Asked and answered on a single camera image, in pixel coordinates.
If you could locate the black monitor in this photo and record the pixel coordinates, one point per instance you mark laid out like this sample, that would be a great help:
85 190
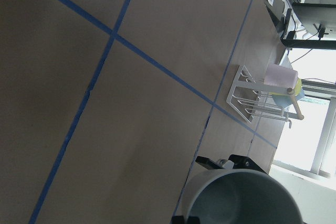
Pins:
317 19

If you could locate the white wire cup rack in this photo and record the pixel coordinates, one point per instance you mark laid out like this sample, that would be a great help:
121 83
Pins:
251 98

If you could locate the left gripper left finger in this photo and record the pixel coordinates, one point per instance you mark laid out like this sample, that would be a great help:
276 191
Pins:
179 218

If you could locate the yellow plastic cup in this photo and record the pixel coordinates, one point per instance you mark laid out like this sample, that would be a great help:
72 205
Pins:
297 89

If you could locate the grey plastic cup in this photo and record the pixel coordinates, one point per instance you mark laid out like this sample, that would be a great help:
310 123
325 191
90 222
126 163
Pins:
238 196

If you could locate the light blue plastic cup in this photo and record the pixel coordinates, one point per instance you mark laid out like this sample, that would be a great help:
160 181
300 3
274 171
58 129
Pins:
284 101

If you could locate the black labelled box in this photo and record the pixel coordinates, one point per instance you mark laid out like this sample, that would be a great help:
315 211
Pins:
275 9

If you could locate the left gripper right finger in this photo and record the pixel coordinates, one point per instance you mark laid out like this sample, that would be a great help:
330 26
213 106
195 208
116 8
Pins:
233 162

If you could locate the pink plastic cup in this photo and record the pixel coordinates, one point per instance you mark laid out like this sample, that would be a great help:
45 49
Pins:
280 76

